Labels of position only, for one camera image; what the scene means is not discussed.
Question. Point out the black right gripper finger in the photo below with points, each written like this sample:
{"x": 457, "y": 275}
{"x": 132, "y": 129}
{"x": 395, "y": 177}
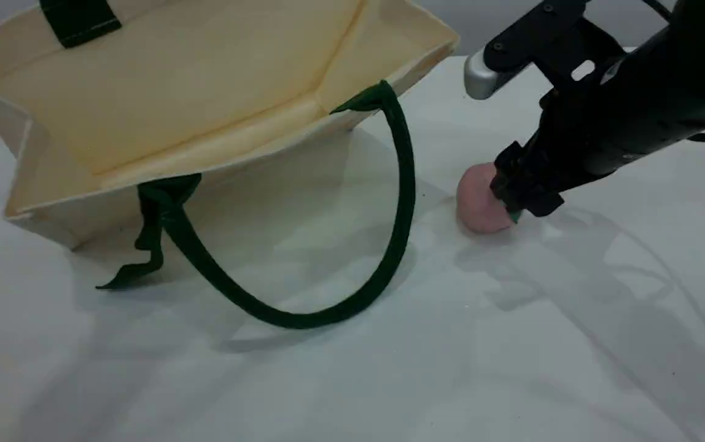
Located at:
{"x": 537, "y": 199}
{"x": 508, "y": 162}

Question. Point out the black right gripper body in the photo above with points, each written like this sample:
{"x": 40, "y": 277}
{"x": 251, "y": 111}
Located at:
{"x": 580, "y": 135}

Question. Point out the pink peach with green leaf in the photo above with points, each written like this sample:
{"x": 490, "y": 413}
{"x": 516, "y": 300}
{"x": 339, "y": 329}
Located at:
{"x": 475, "y": 202}

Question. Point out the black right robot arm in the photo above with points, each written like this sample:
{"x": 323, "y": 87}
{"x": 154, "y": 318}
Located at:
{"x": 696, "y": 61}

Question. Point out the black wrist camera bracket silver knob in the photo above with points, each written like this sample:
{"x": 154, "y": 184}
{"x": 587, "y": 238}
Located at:
{"x": 530, "y": 37}

